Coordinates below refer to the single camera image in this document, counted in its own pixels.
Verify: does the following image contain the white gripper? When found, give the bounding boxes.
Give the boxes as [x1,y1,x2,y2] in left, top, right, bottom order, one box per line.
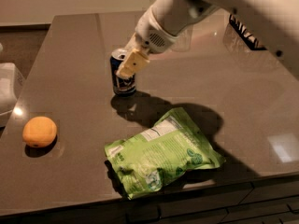
[116,6,179,79]

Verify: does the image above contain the blue pepsi can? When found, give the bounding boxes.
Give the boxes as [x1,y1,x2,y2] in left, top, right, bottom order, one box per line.
[110,48,136,97]

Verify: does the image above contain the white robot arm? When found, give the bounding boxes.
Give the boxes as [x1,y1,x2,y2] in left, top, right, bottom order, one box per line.
[116,0,299,79]

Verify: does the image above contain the green rice chip bag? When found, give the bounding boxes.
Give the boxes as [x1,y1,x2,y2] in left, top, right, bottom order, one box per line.
[105,107,225,200]

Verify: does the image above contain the orange fruit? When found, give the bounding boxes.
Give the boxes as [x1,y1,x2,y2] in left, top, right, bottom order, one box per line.
[22,117,57,147]

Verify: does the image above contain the white appliance at left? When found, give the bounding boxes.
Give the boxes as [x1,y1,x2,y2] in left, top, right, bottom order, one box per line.
[0,63,25,127]

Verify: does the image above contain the black wire napkin basket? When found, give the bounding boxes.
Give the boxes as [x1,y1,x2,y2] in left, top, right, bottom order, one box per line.
[229,15,266,50]

